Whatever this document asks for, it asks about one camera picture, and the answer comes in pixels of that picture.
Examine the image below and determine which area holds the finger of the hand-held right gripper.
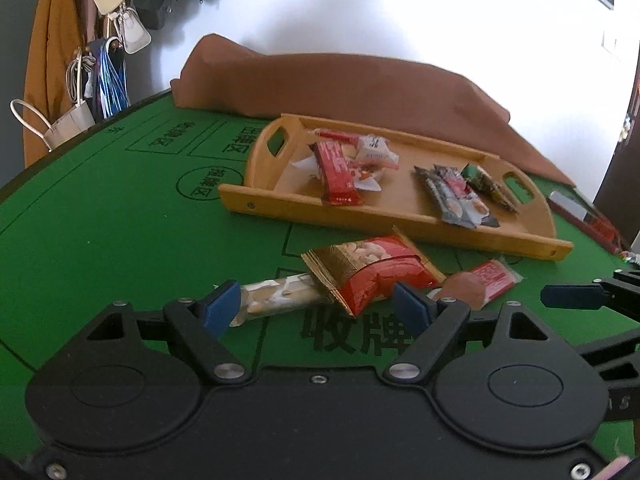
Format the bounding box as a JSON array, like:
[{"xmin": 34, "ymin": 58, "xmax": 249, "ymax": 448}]
[
  {"xmin": 575, "ymin": 329, "xmax": 640, "ymax": 392},
  {"xmin": 541, "ymin": 269, "xmax": 640, "ymax": 312}
]

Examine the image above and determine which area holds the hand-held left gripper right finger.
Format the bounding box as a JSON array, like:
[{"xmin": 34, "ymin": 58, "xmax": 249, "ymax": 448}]
[{"xmin": 384, "ymin": 281, "xmax": 566, "ymax": 386}]

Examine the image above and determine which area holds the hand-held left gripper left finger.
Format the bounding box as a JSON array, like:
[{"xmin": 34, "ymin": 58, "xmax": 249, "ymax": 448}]
[{"xmin": 82, "ymin": 280, "xmax": 251, "ymax": 386}]

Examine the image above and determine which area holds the red gold nut packet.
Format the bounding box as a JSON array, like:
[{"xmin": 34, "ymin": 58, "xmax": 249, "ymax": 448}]
[{"xmin": 301, "ymin": 225, "xmax": 447, "ymax": 317}]

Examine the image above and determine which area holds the long clear nut bar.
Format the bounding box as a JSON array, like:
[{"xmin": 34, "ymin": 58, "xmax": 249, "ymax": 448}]
[{"xmin": 227, "ymin": 272, "xmax": 333, "ymax": 328}]

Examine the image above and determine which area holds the wooden tray with handles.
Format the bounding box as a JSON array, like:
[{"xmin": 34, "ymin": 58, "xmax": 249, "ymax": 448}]
[{"xmin": 218, "ymin": 113, "xmax": 574, "ymax": 262}]

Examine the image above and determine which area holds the large white snack packet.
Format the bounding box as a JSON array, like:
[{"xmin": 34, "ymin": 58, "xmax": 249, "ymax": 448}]
[{"xmin": 290, "ymin": 145, "xmax": 401, "ymax": 193}]

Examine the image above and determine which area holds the dark red snack packet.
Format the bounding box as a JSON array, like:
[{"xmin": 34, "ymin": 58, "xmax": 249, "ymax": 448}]
[{"xmin": 435, "ymin": 164, "xmax": 501, "ymax": 228}]

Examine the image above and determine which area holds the green snack packet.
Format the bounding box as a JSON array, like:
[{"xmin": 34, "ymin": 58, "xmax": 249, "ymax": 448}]
[{"xmin": 460, "ymin": 162, "xmax": 521, "ymax": 215}]

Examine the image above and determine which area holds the red bar packet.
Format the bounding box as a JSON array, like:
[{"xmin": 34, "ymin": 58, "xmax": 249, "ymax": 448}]
[{"xmin": 309, "ymin": 140, "xmax": 363, "ymax": 207}]

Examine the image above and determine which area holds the brown round snack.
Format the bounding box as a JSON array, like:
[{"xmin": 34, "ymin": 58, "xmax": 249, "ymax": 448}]
[{"xmin": 432, "ymin": 271, "xmax": 487, "ymax": 311}]

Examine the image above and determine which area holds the small red wafer packet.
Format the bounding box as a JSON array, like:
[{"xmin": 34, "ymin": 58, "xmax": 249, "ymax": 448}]
[{"xmin": 467, "ymin": 258, "xmax": 523, "ymax": 306}]

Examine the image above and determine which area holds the red flat phone case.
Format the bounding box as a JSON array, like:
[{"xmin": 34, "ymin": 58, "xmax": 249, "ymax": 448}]
[{"xmin": 547, "ymin": 189, "xmax": 626, "ymax": 255}]

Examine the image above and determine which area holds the dark brown snack packet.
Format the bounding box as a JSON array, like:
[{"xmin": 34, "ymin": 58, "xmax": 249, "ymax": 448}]
[{"xmin": 413, "ymin": 165, "xmax": 481, "ymax": 230}]

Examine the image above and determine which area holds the white and red snack packet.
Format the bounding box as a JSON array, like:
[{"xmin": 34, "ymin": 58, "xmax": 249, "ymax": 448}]
[{"xmin": 350, "ymin": 133, "xmax": 401, "ymax": 170}]

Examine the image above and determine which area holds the brown cloth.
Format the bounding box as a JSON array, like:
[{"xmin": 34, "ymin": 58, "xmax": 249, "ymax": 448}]
[{"xmin": 170, "ymin": 33, "xmax": 576, "ymax": 188}]

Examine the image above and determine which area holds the white paper bag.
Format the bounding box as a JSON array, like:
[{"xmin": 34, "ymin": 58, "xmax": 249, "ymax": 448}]
[{"xmin": 10, "ymin": 99, "xmax": 96, "ymax": 153}]

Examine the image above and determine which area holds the white handbag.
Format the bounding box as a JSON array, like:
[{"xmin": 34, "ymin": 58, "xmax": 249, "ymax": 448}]
[{"xmin": 112, "ymin": 5, "xmax": 152, "ymax": 55}]

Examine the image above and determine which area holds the orange coat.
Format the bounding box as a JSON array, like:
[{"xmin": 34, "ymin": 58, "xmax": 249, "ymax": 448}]
[{"xmin": 22, "ymin": 0, "xmax": 96, "ymax": 168}]

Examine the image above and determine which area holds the blue strap bundle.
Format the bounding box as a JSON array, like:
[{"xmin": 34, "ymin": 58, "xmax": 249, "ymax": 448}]
[{"xmin": 97, "ymin": 40, "xmax": 130, "ymax": 118}]

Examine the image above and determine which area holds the white cord bundle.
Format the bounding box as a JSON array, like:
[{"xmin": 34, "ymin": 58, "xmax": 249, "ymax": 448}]
[{"xmin": 65, "ymin": 50, "xmax": 98, "ymax": 106}]

